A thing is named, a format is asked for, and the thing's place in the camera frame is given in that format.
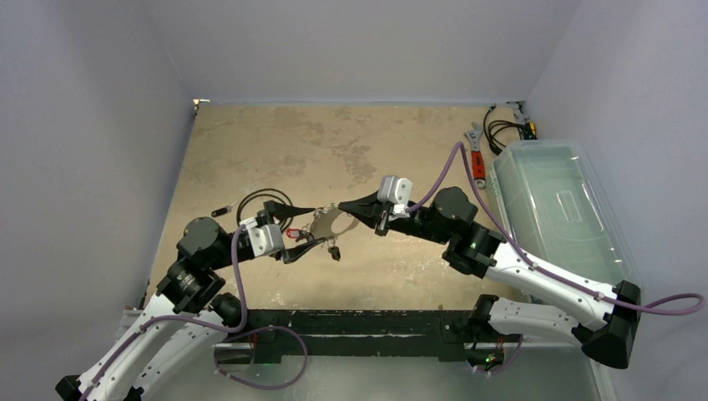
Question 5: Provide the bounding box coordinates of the coiled black usb cable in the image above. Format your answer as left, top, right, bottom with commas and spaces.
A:
236, 188, 296, 231

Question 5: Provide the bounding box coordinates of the purple cable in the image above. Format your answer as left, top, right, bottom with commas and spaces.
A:
407, 141, 705, 378
77, 224, 310, 401

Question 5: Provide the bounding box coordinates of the black cable bundle in corner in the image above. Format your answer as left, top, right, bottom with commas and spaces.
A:
483, 104, 539, 155

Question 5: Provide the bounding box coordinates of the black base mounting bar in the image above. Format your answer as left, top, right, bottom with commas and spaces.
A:
246, 309, 519, 363

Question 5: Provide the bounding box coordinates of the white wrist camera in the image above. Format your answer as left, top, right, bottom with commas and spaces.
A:
239, 217, 285, 258
377, 175, 412, 221

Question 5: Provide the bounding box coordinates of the clear plastic storage bin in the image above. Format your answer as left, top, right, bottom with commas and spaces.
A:
487, 140, 641, 285

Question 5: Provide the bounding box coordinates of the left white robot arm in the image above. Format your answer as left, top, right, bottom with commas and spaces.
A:
55, 200, 320, 400

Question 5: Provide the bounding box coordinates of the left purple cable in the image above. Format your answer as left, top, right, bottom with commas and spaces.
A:
77, 224, 310, 401

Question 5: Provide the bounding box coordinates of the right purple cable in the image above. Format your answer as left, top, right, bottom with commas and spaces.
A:
407, 141, 705, 378

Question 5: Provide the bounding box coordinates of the red handled adjustable wrench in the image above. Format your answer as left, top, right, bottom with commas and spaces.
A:
464, 123, 486, 189

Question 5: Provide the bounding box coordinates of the aluminium frame rail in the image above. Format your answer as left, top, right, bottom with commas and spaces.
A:
113, 309, 618, 401

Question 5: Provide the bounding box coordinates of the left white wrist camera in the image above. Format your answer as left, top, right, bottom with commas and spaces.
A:
239, 217, 285, 258

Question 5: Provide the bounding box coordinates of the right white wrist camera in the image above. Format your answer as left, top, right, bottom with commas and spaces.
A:
377, 175, 412, 221

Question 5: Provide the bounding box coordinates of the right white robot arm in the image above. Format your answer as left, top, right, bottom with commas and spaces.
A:
338, 186, 640, 369

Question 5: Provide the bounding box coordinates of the key with black tag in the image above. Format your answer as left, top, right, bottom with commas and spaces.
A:
327, 246, 341, 261

